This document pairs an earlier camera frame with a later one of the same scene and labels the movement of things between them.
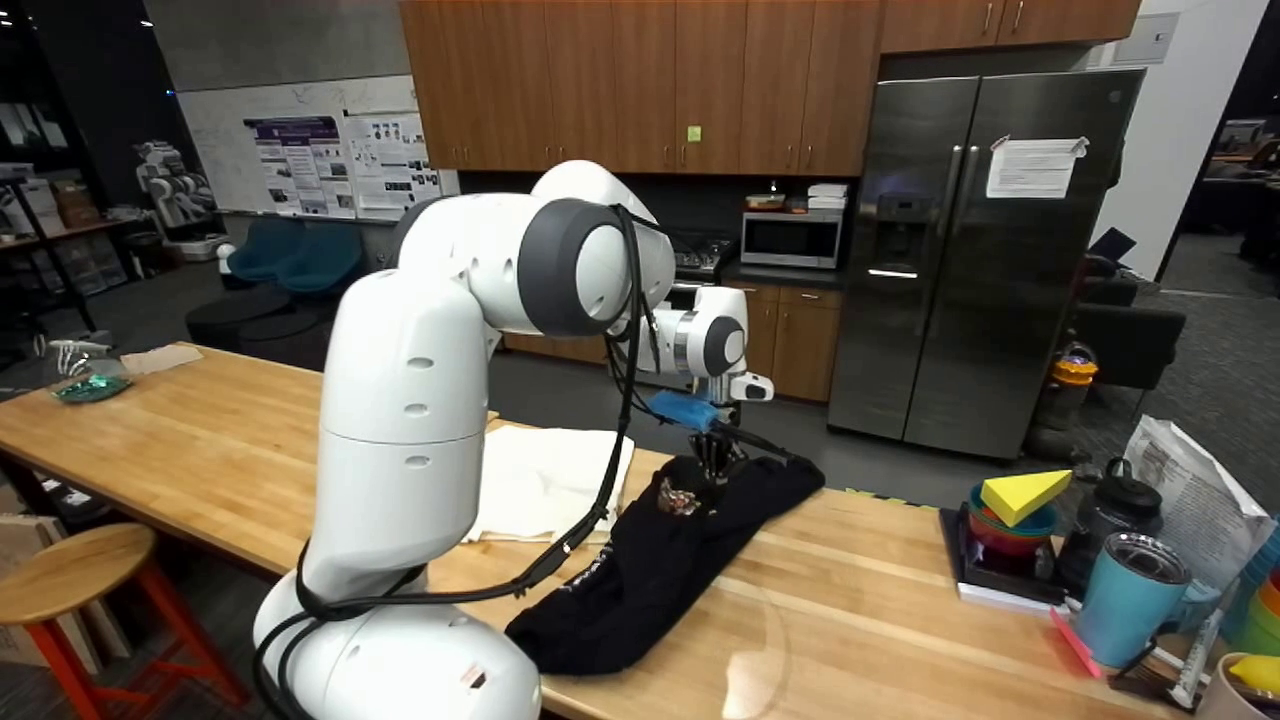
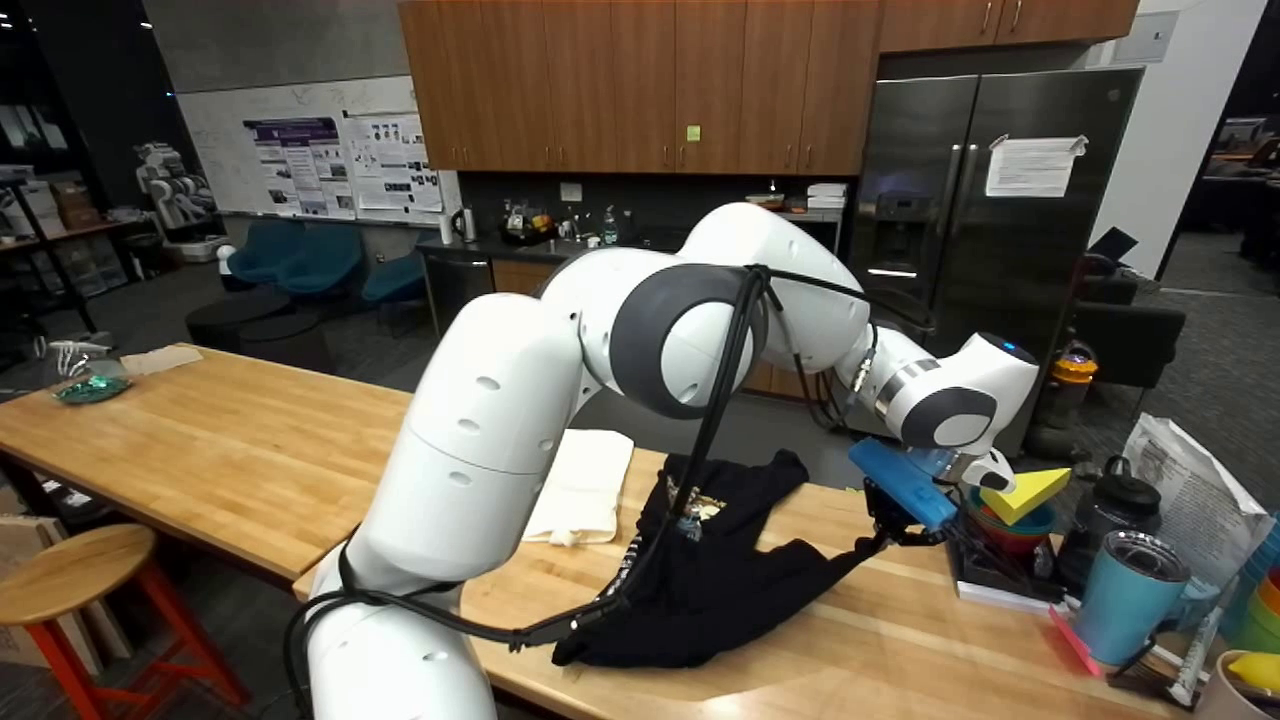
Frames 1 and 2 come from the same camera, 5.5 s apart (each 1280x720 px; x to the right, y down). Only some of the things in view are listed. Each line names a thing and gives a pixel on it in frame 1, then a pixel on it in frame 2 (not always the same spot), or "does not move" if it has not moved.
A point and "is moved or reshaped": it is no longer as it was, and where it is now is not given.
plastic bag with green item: x=84 y=371 does not move
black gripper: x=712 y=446 → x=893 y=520
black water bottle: x=1107 y=503 does not move
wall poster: x=326 y=150 does not move
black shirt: x=675 y=542 is moved or reshaped
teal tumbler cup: x=1136 y=594 does not move
